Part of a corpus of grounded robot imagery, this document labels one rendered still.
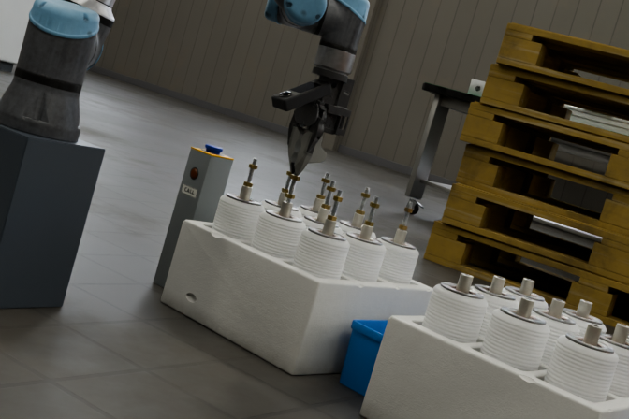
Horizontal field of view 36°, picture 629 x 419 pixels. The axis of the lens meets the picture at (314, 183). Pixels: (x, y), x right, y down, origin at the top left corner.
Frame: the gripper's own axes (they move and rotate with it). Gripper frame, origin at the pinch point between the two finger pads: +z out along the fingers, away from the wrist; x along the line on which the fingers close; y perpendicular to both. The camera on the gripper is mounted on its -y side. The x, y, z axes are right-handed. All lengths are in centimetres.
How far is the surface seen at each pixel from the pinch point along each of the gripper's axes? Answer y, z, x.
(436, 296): 4.5, 11.5, -41.8
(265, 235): -3.2, 14.0, -1.7
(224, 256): -7.3, 20.6, 3.7
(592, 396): 13, 17, -70
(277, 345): -3.5, 31.3, -15.4
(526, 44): 169, -57, 103
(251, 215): -1.5, 12.1, 6.9
